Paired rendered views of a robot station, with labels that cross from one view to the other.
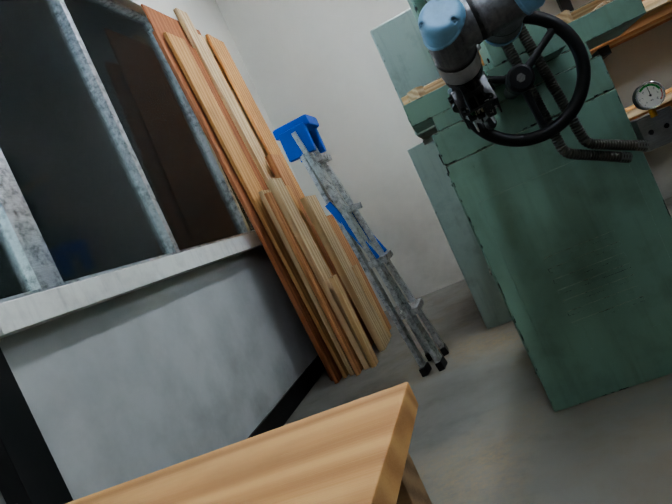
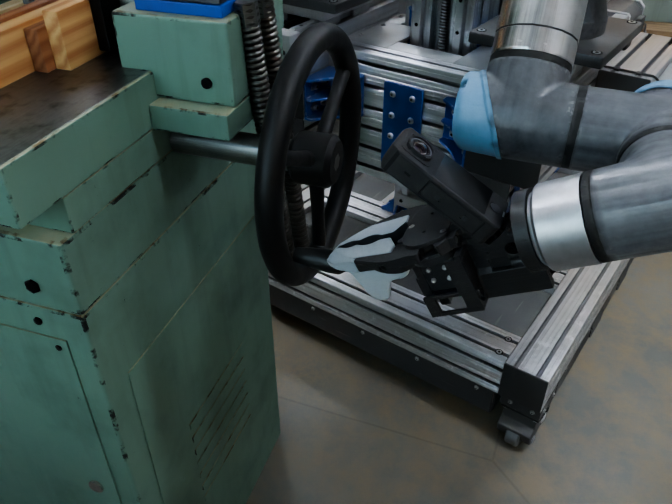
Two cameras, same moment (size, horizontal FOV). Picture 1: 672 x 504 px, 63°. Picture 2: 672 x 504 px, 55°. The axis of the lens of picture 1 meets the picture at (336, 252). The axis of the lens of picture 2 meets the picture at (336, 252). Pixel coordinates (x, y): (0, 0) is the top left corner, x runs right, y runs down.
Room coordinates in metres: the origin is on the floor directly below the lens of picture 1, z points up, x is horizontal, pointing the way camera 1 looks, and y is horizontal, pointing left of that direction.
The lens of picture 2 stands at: (1.14, 0.12, 1.15)
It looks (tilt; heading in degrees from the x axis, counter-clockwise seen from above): 36 degrees down; 274
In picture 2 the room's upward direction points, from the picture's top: straight up
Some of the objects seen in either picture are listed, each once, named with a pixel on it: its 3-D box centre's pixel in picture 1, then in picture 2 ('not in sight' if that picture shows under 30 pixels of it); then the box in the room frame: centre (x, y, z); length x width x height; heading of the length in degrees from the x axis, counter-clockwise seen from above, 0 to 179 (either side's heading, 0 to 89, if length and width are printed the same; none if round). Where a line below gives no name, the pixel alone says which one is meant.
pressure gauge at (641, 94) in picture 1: (649, 100); not in sight; (1.27, -0.81, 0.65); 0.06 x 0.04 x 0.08; 76
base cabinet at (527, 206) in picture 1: (561, 245); (67, 356); (1.66, -0.63, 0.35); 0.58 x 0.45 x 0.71; 166
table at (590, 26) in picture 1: (515, 66); (145, 70); (1.43, -0.62, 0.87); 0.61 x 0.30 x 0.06; 76
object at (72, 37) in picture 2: not in sight; (102, 19); (1.46, -0.61, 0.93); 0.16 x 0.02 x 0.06; 76
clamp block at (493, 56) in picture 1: (512, 42); (204, 39); (1.34, -0.60, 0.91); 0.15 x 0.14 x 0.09; 76
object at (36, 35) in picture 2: not in sight; (97, 22); (1.48, -0.63, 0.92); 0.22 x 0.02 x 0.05; 76
